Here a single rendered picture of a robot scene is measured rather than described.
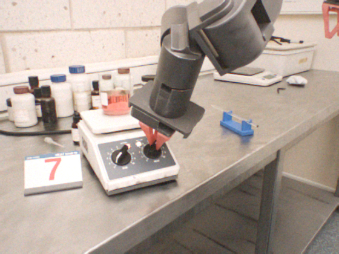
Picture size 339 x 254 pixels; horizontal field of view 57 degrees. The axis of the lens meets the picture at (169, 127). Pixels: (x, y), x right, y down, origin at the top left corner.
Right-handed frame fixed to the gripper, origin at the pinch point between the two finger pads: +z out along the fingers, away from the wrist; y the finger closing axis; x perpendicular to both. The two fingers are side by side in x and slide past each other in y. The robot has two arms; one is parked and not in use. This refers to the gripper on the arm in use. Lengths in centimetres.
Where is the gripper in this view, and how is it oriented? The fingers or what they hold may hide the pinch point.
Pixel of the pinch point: (156, 143)
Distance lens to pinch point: 52.9
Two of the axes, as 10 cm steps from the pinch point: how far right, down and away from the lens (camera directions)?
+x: -4.7, 5.7, -6.7
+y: -8.5, -4.8, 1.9
